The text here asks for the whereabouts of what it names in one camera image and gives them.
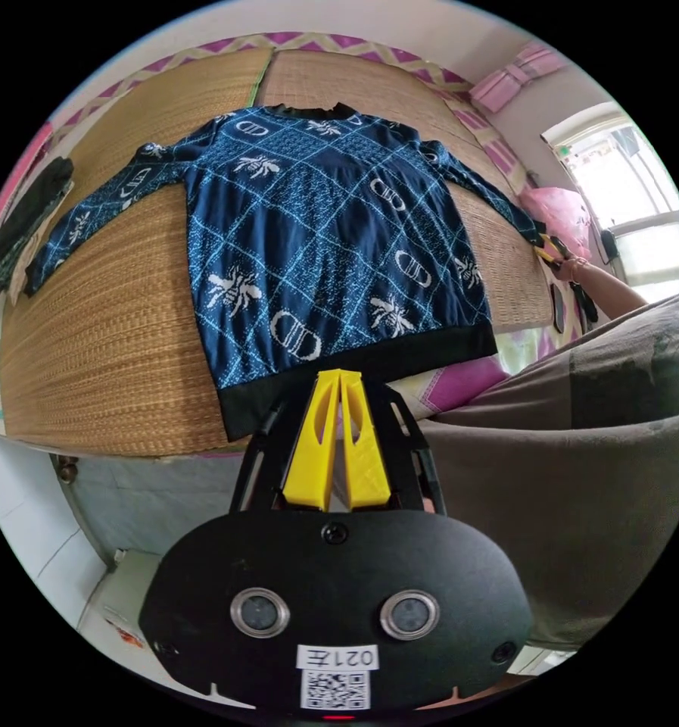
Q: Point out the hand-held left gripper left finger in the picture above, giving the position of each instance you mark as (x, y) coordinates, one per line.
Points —
(308, 454)

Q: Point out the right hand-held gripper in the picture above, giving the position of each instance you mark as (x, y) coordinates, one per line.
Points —
(559, 309)

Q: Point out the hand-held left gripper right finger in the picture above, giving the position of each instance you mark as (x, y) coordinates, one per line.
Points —
(362, 460)

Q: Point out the blue patterned long sleeve sweater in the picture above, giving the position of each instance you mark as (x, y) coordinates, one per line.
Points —
(316, 238)

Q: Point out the person's right forearm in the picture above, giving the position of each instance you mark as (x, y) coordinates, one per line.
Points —
(614, 292)

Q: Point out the person's right hand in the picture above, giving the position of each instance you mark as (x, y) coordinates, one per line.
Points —
(574, 270)

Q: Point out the pink plastic bag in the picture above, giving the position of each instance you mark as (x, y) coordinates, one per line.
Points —
(555, 216)

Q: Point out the window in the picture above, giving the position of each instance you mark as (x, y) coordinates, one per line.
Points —
(628, 187)

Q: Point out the person's body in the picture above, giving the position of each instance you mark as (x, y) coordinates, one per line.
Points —
(572, 454)

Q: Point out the bed with woven mat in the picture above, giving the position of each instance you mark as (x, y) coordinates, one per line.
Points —
(118, 341)

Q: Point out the pile of clothes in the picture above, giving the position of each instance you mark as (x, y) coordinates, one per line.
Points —
(27, 221)

